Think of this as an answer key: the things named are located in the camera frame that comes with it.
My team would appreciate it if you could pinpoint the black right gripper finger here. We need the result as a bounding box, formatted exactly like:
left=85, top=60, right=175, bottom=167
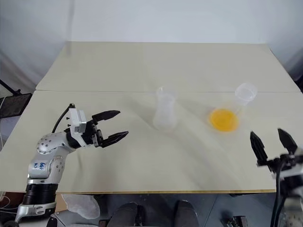
left=250, top=131, right=269, bottom=164
left=277, top=128, right=298, bottom=156

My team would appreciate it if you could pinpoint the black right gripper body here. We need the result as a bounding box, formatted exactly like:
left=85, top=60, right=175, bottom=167
left=257, top=147, right=303, bottom=175

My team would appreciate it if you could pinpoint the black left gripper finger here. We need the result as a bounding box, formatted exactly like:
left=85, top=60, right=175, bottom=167
left=101, top=131, right=130, bottom=148
left=91, top=110, right=121, bottom=124

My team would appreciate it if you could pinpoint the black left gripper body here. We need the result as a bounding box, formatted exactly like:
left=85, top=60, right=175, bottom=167
left=81, top=119, right=107, bottom=149

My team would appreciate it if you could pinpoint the clear cup with orange liquid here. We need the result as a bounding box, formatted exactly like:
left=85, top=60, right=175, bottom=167
left=208, top=107, right=240, bottom=133

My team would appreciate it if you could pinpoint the clear plastic funnel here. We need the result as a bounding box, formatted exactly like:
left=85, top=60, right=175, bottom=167
left=233, top=82, right=258, bottom=114

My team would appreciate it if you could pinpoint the clear plastic bag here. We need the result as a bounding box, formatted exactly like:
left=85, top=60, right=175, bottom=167
left=63, top=193, right=101, bottom=219

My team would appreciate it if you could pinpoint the dark rounded shape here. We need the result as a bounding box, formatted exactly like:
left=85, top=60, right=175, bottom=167
left=174, top=200, right=200, bottom=227
left=110, top=202, right=146, bottom=227

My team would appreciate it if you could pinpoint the black metal stand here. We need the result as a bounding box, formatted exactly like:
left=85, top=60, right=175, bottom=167
left=0, top=79, right=33, bottom=119

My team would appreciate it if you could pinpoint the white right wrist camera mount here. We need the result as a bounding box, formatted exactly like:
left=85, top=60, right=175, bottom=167
left=274, top=163, right=303, bottom=181

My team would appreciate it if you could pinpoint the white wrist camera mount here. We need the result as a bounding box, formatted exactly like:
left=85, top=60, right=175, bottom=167
left=64, top=107, right=88, bottom=149
left=274, top=163, right=303, bottom=181

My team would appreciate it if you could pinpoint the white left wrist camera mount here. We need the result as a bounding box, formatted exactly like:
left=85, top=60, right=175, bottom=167
left=64, top=107, right=88, bottom=149

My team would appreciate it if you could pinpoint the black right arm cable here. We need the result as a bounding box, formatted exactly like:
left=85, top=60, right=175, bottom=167
left=271, top=160, right=288, bottom=227

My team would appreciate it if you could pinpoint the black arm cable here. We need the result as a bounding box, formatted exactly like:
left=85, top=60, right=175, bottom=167
left=51, top=103, right=76, bottom=133
left=271, top=160, right=288, bottom=227

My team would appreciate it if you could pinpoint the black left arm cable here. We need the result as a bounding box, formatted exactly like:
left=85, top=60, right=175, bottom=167
left=51, top=103, right=76, bottom=133

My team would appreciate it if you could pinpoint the black metal bracket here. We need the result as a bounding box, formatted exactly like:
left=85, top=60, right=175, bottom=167
left=222, top=215, right=248, bottom=227

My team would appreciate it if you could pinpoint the thin white cable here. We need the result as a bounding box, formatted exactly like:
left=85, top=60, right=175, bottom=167
left=0, top=191, right=13, bottom=209

